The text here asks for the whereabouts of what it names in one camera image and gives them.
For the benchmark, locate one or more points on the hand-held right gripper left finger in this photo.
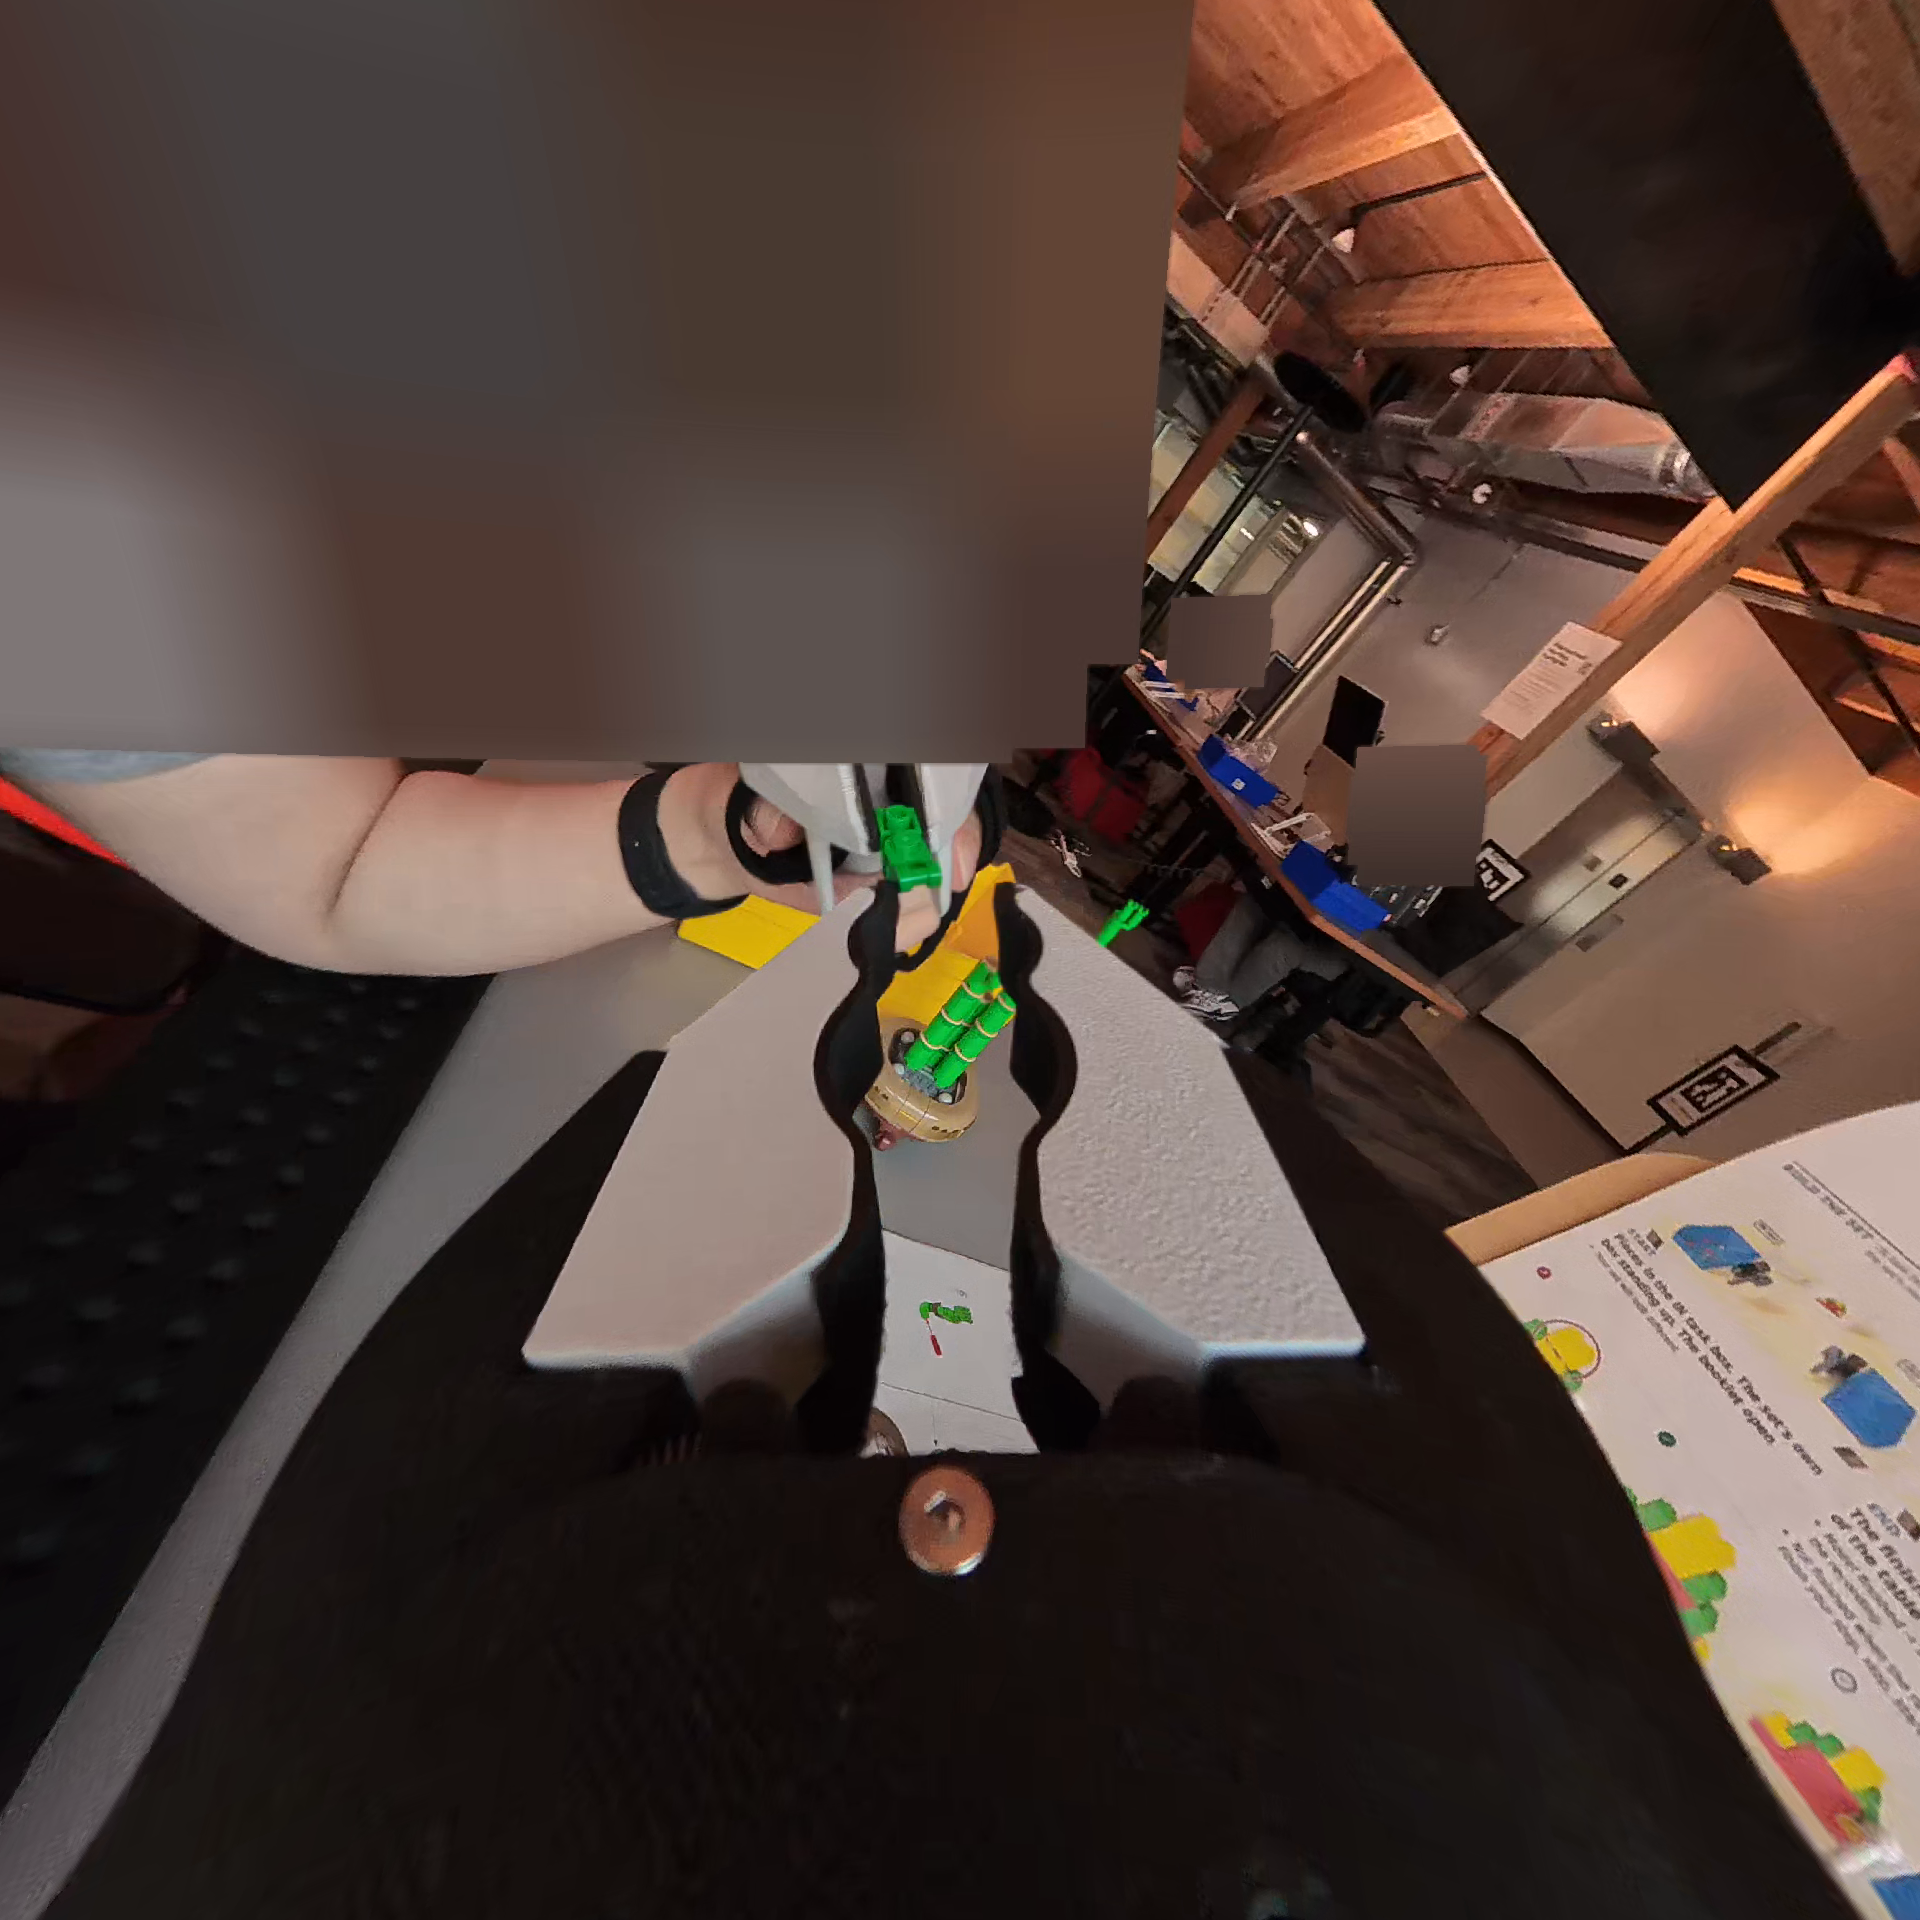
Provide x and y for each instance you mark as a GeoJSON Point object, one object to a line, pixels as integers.
{"type": "Point", "coordinates": [704, 1200]}

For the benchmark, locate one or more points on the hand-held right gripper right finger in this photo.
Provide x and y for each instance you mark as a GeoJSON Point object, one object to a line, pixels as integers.
{"type": "Point", "coordinates": [1185, 1200]}

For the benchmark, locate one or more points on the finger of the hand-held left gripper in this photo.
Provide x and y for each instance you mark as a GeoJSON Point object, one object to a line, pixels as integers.
{"type": "Point", "coordinates": [809, 795]}
{"type": "Point", "coordinates": [954, 795]}

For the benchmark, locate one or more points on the small green lego piece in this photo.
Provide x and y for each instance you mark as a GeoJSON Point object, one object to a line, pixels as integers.
{"type": "Point", "coordinates": [905, 848]}

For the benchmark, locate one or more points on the person's left forearm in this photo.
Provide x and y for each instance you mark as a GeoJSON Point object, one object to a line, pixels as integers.
{"type": "Point", "coordinates": [375, 870]}

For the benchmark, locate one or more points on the green bamboo lego model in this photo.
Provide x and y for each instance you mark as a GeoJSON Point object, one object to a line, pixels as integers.
{"type": "Point", "coordinates": [960, 1027]}

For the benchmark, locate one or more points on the lego instruction booklet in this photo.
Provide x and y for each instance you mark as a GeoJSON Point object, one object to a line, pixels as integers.
{"type": "Point", "coordinates": [960, 1395]}

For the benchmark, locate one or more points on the person's left hand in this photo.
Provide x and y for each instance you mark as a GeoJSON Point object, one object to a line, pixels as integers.
{"type": "Point", "coordinates": [779, 838]}

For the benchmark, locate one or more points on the black wristband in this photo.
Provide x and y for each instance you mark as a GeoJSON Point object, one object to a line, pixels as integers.
{"type": "Point", "coordinates": [651, 856]}

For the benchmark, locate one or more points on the red bag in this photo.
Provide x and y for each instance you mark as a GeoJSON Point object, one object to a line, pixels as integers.
{"type": "Point", "coordinates": [1102, 795]}

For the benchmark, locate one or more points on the blue storage bin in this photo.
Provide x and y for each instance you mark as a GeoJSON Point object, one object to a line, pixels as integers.
{"type": "Point", "coordinates": [1237, 769]}
{"type": "Point", "coordinates": [1335, 891]}

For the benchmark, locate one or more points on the long wooden desk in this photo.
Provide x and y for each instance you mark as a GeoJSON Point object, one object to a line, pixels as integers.
{"type": "Point", "coordinates": [1394, 967]}

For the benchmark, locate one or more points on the black dotted mat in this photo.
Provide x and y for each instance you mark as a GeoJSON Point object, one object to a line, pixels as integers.
{"type": "Point", "coordinates": [181, 1275]}

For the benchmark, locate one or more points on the instruction sheet on board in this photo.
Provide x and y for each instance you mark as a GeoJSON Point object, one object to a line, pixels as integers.
{"type": "Point", "coordinates": [1723, 1425]}

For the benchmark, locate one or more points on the person's grey printed shirt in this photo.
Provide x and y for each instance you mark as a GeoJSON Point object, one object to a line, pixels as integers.
{"type": "Point", "coordinates": [89, 763]}

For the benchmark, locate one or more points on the orange traffic cone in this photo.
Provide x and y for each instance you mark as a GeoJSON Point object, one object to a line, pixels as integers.
{"type": "Point", "coordinates": [53, 819]}

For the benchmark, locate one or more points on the paper wall notice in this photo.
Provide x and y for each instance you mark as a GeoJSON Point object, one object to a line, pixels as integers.
{"type": "Point", "coordinates": [1552, 678]}

